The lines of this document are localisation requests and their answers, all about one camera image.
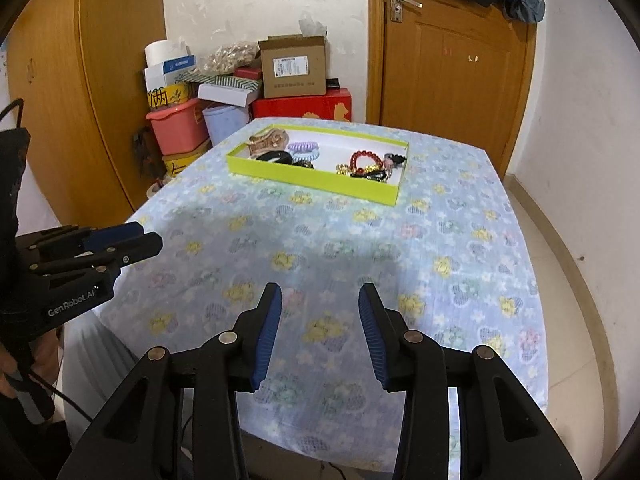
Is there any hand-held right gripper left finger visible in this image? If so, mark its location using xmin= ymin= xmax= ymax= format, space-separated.
xmin=60 ymin=282 xmax=283 ymax=480

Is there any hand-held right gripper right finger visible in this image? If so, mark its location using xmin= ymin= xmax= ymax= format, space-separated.
xmin=359 ymin=282 xmax=583 ymax=480

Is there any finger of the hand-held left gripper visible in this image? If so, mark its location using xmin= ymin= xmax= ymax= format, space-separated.
xmin=15 ymin=221 xmax=146 ymax=261
xmin=27 ymin=232 xmax=164 ymax=291

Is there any white tray with yellow-green rim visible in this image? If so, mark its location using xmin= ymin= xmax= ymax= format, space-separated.
xmin=226 ymin=124 xmax=411 ymax=207

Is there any red bead bracelet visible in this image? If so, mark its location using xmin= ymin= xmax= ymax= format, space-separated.
xmin=349 ymin=150 xmax=382 ymax=173

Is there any person's left hand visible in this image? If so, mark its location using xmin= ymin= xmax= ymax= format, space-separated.
xmin=31 ymin=326 xmax=66 ymax=387

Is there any dark brown bag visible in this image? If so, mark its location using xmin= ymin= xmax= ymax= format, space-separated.
xmin=132 ymin=127 xmax=163 ymax=178

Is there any blue floral tablecloth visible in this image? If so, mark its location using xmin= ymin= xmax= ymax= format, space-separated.
xmin=65 ymin=117 xmax=551 ymax=480

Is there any yellow round tin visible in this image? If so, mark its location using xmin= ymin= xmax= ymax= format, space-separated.
xmin=162 ymin=142 xmax=213 ymax=178

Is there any pink plastic bin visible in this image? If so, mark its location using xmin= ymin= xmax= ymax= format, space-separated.
xmin=146 ymin=97 xmax=211 ymax=156

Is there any wooden wardrobe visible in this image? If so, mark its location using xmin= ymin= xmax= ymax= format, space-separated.
xmin=0 ymin=0 xmax=168 ymax=241

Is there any lavender plastic bin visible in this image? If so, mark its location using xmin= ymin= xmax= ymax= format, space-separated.
xmin=202 ymin=105 xmax=251 ymax=146

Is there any beige hair claw clip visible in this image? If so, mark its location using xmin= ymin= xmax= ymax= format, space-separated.
xmin=248 ymin=129 xmax=289 ymax=156

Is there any flat white box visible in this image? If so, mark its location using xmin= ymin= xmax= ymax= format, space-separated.
xmin=197 ymin=82 xmax=262 ymax=107

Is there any white and blue box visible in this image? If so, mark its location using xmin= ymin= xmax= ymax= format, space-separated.
xmin=144 ymin=54 xmax=198 ymax=93

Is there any white paper roll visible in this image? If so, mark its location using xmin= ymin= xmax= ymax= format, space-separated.
xmin=145 ymin=39 xmax=188 ymax=68

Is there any green striped box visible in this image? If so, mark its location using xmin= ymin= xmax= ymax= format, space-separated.
xmin=186 ymin=72 xmax=263 ymax=93

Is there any clear bag of nuts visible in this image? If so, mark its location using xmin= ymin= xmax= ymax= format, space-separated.
xmin=200 ymin=44 xmax=261 ymax=75

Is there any red gift box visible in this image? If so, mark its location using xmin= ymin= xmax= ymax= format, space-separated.
xmin=251 ymin=87 xmax=353 ymax=122

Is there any brown cardboard box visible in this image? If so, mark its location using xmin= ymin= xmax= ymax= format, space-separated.
xmin=257 ymin=35 xmax=328 ymax=99

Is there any wooden door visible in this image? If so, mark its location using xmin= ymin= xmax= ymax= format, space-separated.
xmin=381 ymin=0 xmax=531 ymax=161

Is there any crumpled white plastic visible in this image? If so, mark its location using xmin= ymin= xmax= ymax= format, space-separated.
xmin=297 ymin=15 xmax=326 ymax=38

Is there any black cable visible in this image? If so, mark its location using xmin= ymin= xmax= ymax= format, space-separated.
xmin=27 ymin=367 xmax=96 ymax=423
xmin=0 ymin=99 xmax=25 ymax=133

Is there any wooden door frame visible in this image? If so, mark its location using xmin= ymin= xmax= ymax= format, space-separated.
xmin=365 ymin=0 xmax=538 ymax=181

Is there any metal door handle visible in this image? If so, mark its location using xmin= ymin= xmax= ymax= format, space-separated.
xmin=389 ymin=0 xmax=423 ymax=23

